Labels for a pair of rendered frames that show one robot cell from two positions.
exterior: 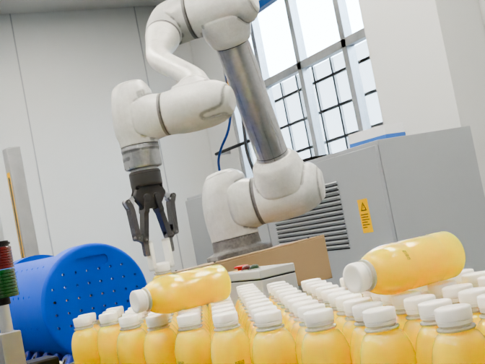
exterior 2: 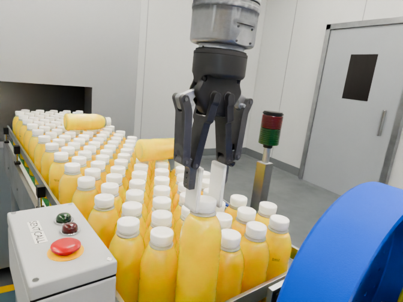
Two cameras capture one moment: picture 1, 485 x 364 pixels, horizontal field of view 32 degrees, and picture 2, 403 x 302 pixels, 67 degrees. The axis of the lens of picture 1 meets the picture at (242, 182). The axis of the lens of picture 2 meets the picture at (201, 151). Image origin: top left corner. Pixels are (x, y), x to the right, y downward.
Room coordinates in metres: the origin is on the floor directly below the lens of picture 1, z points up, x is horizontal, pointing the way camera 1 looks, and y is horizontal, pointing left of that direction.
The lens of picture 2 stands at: (2.39, 0.17, 1.34)
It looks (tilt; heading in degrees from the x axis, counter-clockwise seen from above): 13 degrees down; 175
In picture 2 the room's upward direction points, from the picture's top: 6 degrees clockwise
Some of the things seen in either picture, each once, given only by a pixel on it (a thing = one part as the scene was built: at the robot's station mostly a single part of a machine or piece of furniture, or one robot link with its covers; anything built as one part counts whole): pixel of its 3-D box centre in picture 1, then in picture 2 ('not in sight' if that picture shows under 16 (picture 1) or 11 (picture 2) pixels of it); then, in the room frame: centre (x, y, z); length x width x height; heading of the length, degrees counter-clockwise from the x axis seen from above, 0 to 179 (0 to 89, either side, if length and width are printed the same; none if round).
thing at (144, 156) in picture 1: (141, 158); (223, 27); (1.96, 0.22, 1.40); 0.09 x 0.09 x 0.06
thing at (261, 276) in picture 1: (256, 289); (56, 263); (1.99, 0.01, 1.05); 0.20 x 0.10 x 0.10; 33
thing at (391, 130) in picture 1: (376, 136); not in sight; (3.76, -0.63, 1.48); 0.24 x 0.12 x 0.08; 34
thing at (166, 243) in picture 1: (167, 253); (193, 187); (1.97, 0.20, 1.18); 0.03 x 0.01 x 0.07; 33
